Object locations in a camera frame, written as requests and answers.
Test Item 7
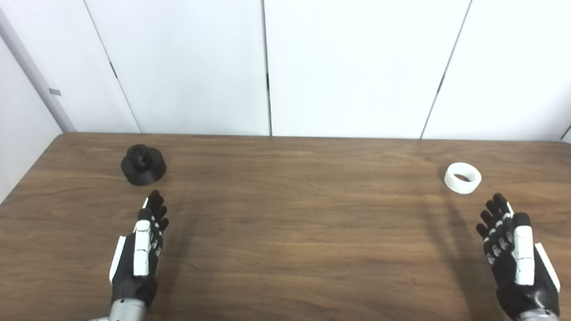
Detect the grey wall corner post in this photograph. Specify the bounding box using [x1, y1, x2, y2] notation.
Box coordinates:
[0, 9, 76, 133]

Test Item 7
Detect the white toothed ring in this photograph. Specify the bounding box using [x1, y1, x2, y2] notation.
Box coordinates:
[444, 162, 482, 194]

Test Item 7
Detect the round black stepped part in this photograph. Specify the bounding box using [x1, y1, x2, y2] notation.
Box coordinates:
[120, 144, 167, 185]

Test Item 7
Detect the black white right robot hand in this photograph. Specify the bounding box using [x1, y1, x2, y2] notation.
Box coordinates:
[475, 193, 561, 319]

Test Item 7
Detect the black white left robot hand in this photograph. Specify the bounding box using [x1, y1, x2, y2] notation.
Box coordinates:
[109, 189, 170, 308]

